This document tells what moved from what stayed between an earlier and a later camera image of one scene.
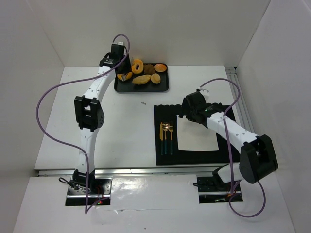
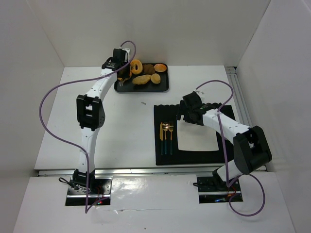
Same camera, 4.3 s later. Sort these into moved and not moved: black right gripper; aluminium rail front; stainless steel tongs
Moved: stainless steel tongs
Not moved: aluminium rail front; black right gripper
